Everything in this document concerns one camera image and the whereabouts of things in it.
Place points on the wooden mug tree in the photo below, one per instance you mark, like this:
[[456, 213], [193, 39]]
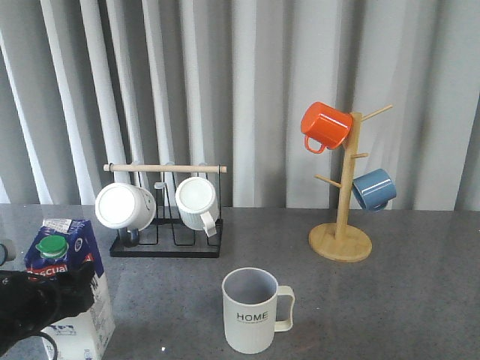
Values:
[[339, 241]]

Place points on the black wire mug rack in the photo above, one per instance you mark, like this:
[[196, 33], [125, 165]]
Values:
[[168, 235]]

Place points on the orange mug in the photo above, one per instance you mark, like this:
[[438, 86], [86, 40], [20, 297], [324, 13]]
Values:
[[324, 127]]

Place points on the white HOME mug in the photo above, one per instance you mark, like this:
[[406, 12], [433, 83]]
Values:
[[250, 300]]

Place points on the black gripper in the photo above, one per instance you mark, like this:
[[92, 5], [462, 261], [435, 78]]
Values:
[[30, 302]]

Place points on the blue mug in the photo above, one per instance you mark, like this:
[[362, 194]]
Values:
[[374, 190]]

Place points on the grey pleated curtain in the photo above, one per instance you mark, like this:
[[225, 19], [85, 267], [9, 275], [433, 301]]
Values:
[[87, 83]]

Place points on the white smiley mug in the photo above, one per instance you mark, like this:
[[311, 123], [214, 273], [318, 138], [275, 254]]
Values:
[[126, 208]]

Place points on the white ribbed mug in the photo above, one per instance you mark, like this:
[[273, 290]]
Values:
[[198, 205]]

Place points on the blue white milk carton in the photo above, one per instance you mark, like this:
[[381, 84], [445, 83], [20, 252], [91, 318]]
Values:
[[66, 252]]

